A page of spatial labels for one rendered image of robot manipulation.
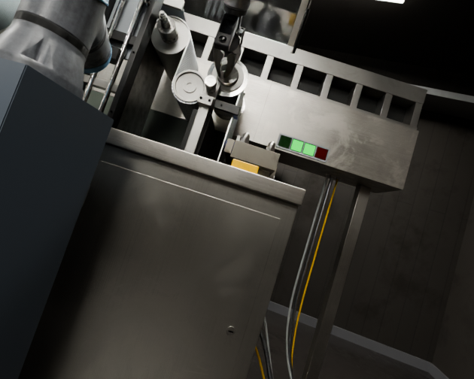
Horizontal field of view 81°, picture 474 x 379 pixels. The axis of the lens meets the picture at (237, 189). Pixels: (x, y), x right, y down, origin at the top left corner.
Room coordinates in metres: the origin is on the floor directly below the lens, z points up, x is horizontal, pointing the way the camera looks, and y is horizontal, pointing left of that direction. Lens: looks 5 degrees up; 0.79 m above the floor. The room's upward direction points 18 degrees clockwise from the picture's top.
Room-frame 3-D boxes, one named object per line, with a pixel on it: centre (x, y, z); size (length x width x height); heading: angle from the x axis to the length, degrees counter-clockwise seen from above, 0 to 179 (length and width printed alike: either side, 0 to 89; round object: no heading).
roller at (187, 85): (1.09, 0.27, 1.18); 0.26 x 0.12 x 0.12; 0
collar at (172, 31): (0.94, 0.41, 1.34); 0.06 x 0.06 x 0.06; 0
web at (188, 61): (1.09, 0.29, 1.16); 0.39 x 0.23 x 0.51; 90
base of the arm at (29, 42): (0.49, 0.40, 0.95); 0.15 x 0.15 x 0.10
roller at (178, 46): (1.10, 0.41, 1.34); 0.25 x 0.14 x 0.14; 0
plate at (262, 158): (1.12, -0.02, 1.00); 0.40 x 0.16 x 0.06; 0
